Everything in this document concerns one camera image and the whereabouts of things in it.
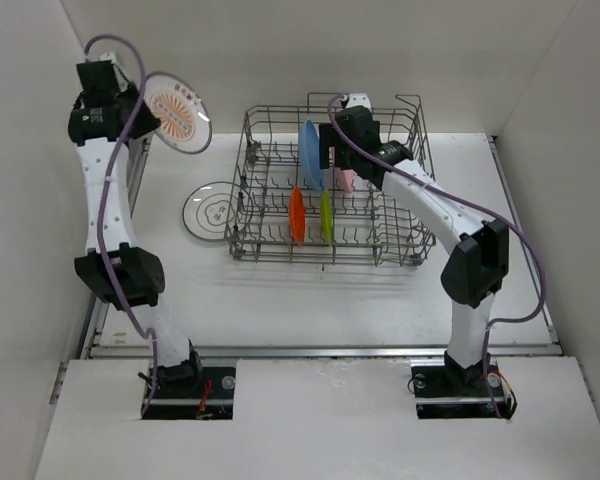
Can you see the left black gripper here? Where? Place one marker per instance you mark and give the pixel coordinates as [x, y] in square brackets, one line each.
[151, 122]

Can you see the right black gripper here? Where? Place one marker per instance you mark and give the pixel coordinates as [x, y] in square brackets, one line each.
[327, 140]

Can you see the blue plate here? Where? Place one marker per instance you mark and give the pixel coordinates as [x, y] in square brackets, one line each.
[309, 155]

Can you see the white plate brown floral pattern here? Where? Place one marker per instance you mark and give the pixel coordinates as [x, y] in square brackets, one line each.
[186, 124]

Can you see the pink plate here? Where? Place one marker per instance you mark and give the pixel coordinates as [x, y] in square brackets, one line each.
[345, 177]

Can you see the small green plate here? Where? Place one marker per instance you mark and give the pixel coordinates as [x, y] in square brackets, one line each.
[326, 217]

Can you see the small orange plate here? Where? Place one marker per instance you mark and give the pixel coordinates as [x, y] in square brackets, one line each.
[297, 216]

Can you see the white plate teal quatrefoil design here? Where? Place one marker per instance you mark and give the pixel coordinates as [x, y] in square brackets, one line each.
[217, 211]

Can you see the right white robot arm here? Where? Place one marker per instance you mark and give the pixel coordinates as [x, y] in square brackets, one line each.
[477, 248]

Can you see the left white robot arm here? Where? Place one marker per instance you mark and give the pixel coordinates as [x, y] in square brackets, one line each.
[111, 118]

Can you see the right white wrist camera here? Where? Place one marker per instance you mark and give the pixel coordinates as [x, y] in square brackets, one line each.
[356, 99]

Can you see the grey wire dish rack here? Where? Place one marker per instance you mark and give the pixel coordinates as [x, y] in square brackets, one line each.
[369, 227]

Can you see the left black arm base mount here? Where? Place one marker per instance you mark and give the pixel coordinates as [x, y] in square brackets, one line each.
[206, 395]

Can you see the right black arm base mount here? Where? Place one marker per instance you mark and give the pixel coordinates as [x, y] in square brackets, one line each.
[440, 394]

